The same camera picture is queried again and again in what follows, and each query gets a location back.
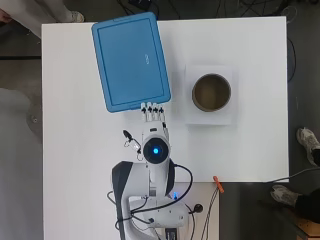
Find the white flat box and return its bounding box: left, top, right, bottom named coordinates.
left=184, top=64, right=240, bottom=126

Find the person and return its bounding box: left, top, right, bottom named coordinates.
left=0, top=0, right=85, bottom=38

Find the small black connector cable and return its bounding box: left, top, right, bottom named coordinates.
left=122, top=129, right=144, bottom=162

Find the brown round tub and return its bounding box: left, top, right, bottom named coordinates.
left=191, top=73, right=232, bottom=113

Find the grey floor cable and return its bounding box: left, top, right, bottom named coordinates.
left=264, top=166, right=320, bottom=185

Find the blue plastic lid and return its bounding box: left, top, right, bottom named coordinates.
left=91, top=12, right=172, bottom=114

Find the orange clamp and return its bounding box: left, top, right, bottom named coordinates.
left=212, top=175, right=225, bottom=194

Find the person's shoe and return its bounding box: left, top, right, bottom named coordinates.
left=270, top=184, right=302, bottom=208
left=296, top=127, right=320, bottom=167

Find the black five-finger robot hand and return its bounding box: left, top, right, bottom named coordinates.
left=140, top=101, right=171, bottom=141

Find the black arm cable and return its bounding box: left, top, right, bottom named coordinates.
left=114, top=163, right=194, bottom=231

